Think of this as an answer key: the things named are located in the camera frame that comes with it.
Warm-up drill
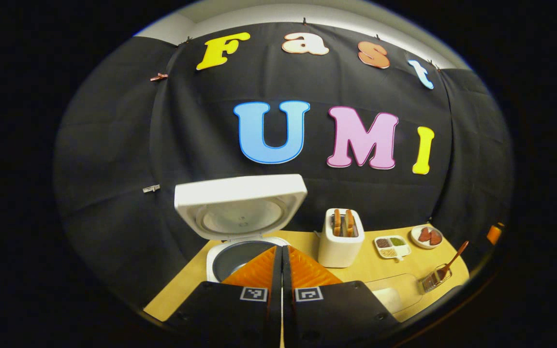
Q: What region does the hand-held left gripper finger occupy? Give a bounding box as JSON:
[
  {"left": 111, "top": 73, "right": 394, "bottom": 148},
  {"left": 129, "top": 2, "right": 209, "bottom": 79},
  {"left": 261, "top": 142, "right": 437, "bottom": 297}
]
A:
[
  {"left": 165, "top": 245, "right": 283, "bottom": 348},
  {"left": 282, "top": 245, "right": 400, "bottom": 348}
]

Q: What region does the brown wooden spoon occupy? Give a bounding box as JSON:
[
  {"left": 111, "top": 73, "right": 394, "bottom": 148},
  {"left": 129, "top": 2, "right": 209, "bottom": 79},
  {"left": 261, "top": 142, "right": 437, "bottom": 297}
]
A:
[{"left": 431, "top": 241, "right": 469, "bottom": 286}]

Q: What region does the metal wire chopstick holder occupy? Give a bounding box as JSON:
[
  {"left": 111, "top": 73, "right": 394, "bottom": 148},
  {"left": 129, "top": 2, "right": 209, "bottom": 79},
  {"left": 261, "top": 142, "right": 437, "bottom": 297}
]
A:
[{"left": 421, "top": 265, "right": 452, "bottom": 293}]

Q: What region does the white rice cooker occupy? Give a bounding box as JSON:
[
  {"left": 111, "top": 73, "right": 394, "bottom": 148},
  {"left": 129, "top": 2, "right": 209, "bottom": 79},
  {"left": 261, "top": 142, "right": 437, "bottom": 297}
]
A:
[{"left": 174, "top": 174, "right": 308, "bottom": 284}]

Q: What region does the clear box of white rice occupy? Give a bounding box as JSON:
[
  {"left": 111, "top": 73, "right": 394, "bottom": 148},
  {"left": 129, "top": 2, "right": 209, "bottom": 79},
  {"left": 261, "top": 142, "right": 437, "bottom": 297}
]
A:
[{"left": 363, "top": 273, "right": 426, "bottom": 315}]

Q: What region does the white toaster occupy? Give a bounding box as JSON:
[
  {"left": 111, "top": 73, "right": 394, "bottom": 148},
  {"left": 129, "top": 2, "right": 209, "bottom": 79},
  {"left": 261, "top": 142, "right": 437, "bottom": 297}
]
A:
[{"left": 317, "top": 208, "right": 365, "bottom": 268}]

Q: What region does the white round plate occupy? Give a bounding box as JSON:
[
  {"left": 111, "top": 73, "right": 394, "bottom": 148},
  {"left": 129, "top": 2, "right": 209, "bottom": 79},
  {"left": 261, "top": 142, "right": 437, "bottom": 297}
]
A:
[{"left": 410, "top": 225, "right": 444, "bottom": 250}]

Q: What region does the white divided bean dish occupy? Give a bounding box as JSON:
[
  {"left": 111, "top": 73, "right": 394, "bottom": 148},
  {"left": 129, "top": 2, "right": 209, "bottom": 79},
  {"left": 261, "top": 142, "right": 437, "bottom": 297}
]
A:
[{"left": 374, "top": 235, "right": 411, "bottom": 262}]

